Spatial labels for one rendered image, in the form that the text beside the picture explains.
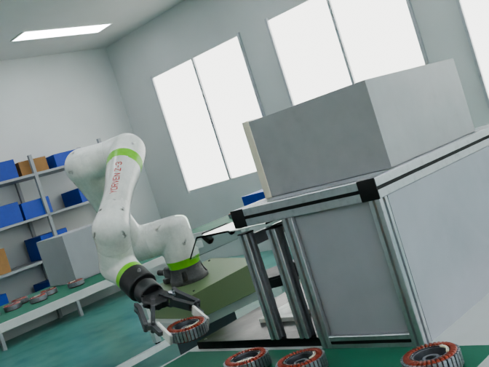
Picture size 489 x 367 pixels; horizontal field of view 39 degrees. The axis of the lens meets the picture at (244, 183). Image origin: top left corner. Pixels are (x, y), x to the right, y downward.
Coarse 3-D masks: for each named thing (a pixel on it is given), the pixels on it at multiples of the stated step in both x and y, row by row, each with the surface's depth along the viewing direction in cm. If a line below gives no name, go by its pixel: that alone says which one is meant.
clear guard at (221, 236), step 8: (232, 224) 191; (256, 224) 172; (264, 224) 170; (208, 232) 190; (216, 232) 183; (224, 232) 181; (232, 232) 202; (240, 232) 206; (200, 240) 191; (208, 240) 194; (216, 240) 198; (224, 240) 201; (232, 240) 205; (200, 248) 193; (208, 248) 197; (192, 256) 193
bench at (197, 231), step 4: (224, 216) 636; (216, 220) 623; (220, 220) 608; (224, 220) 597; (228, 220) 583; (232, 220) 572; (204, 224) 616; (208, 224) 604; (212, 224) 590; (216, 224) 579; (220, 224) 566; (196, 228) 604; (200, 228) 593; (204, 228) 579; (208, 228) 569; (212, 228) 556; (196, 232) 564; (200, 232) 558; (196, 236) 562; (272, 288) 544
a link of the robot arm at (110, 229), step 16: (112, 160) 218; (128, 160) 218; (112, 176) 211; (128, 176) 212; (112, 192) 204; (128, 192) 207; (112, 208) 196; (128, 208) 202; (96, 224) 192; (112, 224) 191; (128, 224) 196; (96, 240) 194; (112, 240) 192; (128, 240) 196; (112, 256) 196
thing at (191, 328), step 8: (184, 320) 184; (192, 320) 184; (200, 320) 180; (168, 328) 180; (176, 328) 182; (184, 328) 176; (192, 328) 176; (200, 328) 177; (208, 328) 181; (176, 336) 176; (184, 336) 176; (192, 336) 176; (200, 336) 177
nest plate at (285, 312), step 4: (284, 304) 203; (288, 304) 202; (280, 308) 200; (284, 308) 199; (288, 308) 197; (308, 308) 190; (280, 312) 195; (284, 312) 194; (288, 312) 192; (280, 316) 191; (284, 316) 190; (288, 316) 188; (292, 316) 187; (260, 320) 195; (264, 320) 194; (284, 320) 189; (288, 320) 188; (292, 320) 187
